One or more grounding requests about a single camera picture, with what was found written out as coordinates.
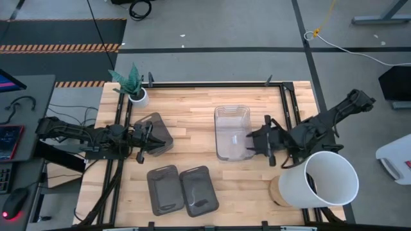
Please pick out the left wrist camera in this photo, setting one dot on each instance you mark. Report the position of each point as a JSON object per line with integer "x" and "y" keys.
{"x": 138, "y": 129}

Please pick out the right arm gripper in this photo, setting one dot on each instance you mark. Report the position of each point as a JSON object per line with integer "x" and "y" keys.
{"x": 266, "y": 142}

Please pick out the black keyboard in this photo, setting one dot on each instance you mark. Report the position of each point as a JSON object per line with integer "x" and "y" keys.
{"x": 4, "y": 178}

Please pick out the smoky grey plastic bin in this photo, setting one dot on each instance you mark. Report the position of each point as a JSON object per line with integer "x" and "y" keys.
{"x": 199, "y": 189}
{"x": 159, "y": 123}
{"x": 165, "y": 192}

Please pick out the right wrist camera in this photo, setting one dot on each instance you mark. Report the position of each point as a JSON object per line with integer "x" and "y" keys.
{"x": 279, "y": 132}

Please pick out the black computer mouse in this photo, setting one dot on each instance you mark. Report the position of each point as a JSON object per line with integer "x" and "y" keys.
{"x": 14, "y": 202}

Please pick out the black frame bracket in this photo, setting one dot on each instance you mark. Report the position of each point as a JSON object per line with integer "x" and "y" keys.
{"x": 265, "y": 224}
{"x": 151, "y": 225}
{"x": 268, "y": 81}
{"x": 150, "y": 79}

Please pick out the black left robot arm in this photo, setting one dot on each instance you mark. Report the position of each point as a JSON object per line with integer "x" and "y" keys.
{"x": 64, "y": 131}

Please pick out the grey metal table leg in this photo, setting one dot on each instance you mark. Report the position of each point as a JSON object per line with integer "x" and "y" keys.
{"x": 379, "y": 20}

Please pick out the black hazard-striped floor mat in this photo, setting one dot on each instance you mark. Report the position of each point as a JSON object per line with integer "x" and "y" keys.
{"x": 64, "y": 32}

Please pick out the white plant pot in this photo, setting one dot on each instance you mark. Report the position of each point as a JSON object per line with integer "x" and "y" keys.
{"x": 141, "y": 101}

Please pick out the grey desk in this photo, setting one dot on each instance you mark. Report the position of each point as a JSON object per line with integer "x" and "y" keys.
{"x": 38, "y": 96}

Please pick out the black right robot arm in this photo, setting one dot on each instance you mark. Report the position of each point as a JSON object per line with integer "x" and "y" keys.
{"x": 321, "y": 128}

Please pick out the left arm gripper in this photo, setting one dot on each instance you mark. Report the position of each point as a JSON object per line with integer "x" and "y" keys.
{"x": 147, "y": 141}

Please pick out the computer monitor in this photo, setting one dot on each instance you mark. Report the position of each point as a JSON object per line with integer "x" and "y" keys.
{"x": 8, "y": 84}

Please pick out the round cork base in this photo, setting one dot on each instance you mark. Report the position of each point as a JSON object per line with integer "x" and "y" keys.
{"x": 273, "y": 192}

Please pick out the grey metal foot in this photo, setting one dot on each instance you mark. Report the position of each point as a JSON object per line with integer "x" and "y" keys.
{"x": 401, "y": 105}

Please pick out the black aluminium table frame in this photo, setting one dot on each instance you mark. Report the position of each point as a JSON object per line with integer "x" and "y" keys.
{"x": 208, "y": 84}

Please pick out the black flat panel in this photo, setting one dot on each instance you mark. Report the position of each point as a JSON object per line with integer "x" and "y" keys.
{"x": 61, "y": 157}

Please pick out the large white cylinder bucket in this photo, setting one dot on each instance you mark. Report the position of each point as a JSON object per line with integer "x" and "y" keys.
{"x": 292, "y": 189}

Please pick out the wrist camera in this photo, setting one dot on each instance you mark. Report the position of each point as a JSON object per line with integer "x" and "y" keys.
{"x": 279, "y": 132}
{"x": 138, "y": 129}

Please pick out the black box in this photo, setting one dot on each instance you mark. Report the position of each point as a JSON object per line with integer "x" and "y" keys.
{"x": 396, "y": 83}

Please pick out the green artificial plant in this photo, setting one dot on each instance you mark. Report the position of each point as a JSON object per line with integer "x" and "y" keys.
{"x": 130, "y": 83}

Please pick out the red-edged tablet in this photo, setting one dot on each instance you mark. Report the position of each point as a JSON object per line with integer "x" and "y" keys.
{"x": 9, "y": 141}

